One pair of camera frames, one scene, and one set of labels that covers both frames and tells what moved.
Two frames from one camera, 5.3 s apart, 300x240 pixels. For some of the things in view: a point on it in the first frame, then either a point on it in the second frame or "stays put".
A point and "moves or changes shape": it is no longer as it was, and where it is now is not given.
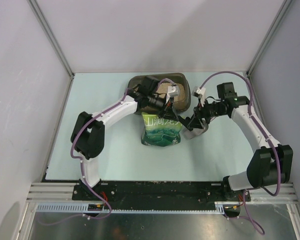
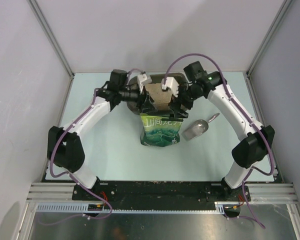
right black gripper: (200, 112) to (175, 104)
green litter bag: (158, 131) stays put
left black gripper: (168, 112) to (147, 105)
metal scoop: (195, 132) stays put
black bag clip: (184, 122) moves or changes shape
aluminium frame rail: (62, 193) stays put
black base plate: (158, 195) stays put
